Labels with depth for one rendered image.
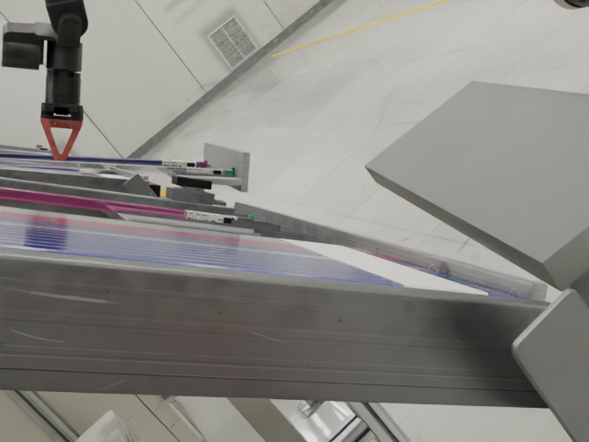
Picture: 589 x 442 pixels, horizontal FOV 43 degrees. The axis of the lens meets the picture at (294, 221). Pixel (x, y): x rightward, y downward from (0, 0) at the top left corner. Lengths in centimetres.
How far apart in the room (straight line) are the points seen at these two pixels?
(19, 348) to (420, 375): 21
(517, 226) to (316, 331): 48
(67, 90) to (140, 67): 728
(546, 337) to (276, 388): 14
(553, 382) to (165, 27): 836
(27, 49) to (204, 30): 750
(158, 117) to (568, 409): 824
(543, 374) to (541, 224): 42
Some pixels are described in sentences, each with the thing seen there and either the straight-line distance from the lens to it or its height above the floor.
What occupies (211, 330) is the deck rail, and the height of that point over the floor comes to 86.
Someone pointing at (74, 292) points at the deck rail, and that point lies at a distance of 36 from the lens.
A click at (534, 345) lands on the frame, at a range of 41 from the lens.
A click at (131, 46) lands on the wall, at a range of 860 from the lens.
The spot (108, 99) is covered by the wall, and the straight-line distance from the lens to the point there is 851.
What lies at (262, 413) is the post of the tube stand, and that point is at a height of 31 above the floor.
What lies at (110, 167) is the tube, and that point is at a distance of 125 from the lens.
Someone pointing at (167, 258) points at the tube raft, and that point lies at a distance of 41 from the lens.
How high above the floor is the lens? 99
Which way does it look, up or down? 18 degrees down
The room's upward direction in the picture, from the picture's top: 38 degrees counter-clockwise
